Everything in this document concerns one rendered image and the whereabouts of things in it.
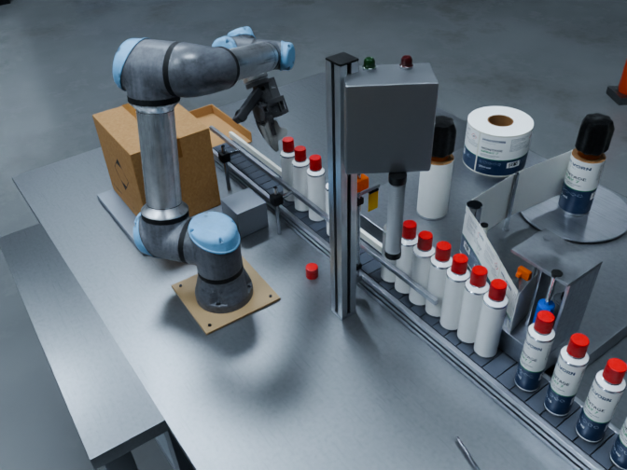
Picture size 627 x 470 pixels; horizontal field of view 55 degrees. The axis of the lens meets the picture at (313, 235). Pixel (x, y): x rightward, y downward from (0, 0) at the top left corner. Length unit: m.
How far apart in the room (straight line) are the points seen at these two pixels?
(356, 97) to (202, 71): 0.37
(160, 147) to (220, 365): 0.52
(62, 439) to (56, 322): 0.90
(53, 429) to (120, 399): 1.12
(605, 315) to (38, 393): 2.07
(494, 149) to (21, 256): 1.44
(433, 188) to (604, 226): 0.48
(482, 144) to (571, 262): 0.75
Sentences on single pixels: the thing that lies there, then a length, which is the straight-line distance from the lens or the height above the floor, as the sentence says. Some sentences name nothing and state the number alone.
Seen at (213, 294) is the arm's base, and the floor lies 0.89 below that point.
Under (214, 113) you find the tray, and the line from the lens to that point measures 2.50.
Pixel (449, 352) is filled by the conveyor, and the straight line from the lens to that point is 1.45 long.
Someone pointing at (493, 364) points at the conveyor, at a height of 0.88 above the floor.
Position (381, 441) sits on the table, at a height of 0.83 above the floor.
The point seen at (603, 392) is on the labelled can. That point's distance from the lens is 1.24.
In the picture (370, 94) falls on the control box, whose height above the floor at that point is 1.46.
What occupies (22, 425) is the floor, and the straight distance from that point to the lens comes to 2.64.
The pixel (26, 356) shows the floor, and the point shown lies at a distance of 2.87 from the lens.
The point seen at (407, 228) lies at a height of 1.08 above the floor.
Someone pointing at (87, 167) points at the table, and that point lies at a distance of 2.30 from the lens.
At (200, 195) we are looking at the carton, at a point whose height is 0.91.
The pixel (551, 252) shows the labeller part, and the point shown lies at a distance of 1.31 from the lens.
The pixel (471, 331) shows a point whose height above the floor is 0.92.
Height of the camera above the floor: 1.95
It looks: 38 degrees down
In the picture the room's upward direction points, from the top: 3 degrees counter-clockwise
